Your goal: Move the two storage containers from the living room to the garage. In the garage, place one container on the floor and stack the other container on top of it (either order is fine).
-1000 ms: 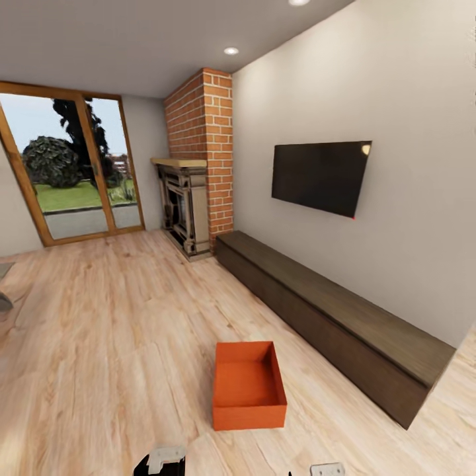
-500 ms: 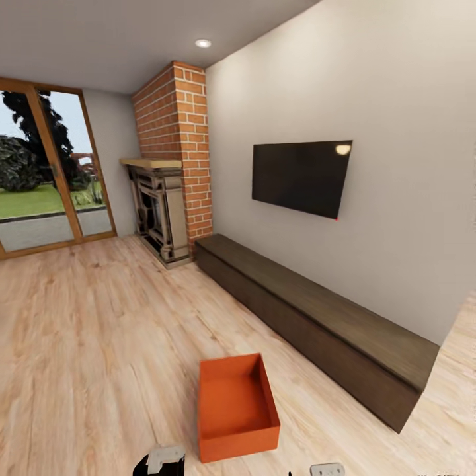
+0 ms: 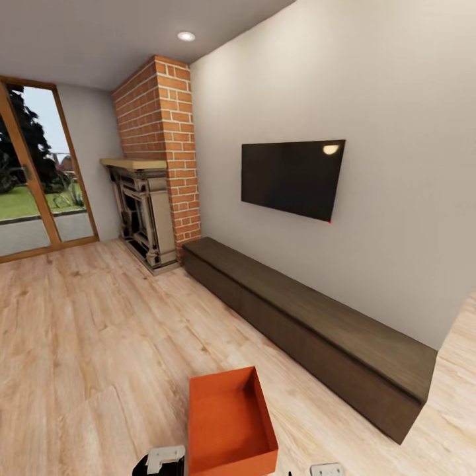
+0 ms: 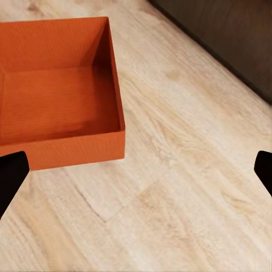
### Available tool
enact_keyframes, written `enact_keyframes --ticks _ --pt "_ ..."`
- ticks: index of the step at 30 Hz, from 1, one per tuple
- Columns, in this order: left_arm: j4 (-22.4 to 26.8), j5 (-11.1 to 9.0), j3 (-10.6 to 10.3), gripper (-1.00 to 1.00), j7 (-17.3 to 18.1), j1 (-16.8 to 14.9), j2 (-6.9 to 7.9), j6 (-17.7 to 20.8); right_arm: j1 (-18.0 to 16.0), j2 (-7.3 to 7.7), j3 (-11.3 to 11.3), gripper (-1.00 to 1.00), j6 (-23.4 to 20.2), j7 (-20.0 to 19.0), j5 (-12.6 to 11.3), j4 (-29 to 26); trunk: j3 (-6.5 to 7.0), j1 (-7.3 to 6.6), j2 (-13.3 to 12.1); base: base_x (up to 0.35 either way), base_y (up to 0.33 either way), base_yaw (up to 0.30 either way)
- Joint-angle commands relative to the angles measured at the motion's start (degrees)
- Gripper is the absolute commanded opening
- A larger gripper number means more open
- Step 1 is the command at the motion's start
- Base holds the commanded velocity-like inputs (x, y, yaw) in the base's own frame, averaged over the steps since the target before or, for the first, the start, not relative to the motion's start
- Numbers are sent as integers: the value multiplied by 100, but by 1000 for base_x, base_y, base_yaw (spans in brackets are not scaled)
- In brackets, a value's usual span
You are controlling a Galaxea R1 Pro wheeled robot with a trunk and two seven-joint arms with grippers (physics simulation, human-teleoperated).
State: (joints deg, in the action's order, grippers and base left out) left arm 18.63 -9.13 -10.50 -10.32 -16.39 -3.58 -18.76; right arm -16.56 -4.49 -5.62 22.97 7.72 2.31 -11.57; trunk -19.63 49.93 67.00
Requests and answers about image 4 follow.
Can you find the cabinet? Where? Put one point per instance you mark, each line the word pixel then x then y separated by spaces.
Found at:
pixel 236 32

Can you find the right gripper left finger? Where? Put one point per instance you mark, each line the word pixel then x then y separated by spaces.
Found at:
pixel 13 170

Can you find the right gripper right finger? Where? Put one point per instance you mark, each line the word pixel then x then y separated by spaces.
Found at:
pixel 263 169

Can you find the storage box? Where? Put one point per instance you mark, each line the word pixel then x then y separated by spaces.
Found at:
pixel 60 99

